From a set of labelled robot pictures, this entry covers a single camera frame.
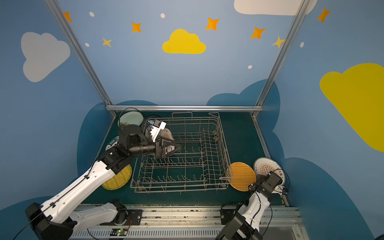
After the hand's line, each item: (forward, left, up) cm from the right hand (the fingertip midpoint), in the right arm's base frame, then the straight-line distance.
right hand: (265, 176), depth 84 cm
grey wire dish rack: (+6, +36, 0) cm, 37 cm away
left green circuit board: (-30, +75, -3) cm, 81 cm away
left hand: (0, +48, +30) cm, 56 cm away
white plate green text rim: (+19, +99, -2) cm, 100 cm away
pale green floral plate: (+45, +94, -3) cm, 105 cm away
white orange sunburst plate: (+9, -4, -4) cm, 11 cm away
